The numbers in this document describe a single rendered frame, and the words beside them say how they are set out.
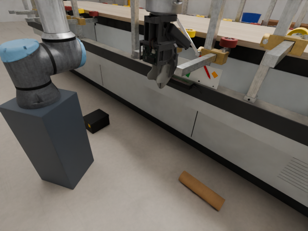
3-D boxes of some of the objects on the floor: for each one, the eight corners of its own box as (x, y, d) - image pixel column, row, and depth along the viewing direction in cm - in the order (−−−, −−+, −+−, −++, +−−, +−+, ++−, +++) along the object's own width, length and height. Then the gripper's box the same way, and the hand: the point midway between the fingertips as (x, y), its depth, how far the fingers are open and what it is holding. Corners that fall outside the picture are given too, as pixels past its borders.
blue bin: (249, 40, 527) (258, 14, 485) (232, 37, 557) (239, 12, 515) (255, 38, 559) (264, 14, 517) (239, 35, 589) (246, 12, 547)
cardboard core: (177, 182, 118) (179, 175, 113) (184, 174, 122) (185, 168, 118) (217, 213, 102) (221, 207, 97) (222, 203, 107) (226, 197, 102)
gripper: (136, 12, 41) (137, 89, 54) (164, 17, 36) (158, 100, 49) (159, 11, 46) (154, 81, 59) (186, 15, 42) (175, 90, 54)
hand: (162, 84), depth 55 cm, fingers closed
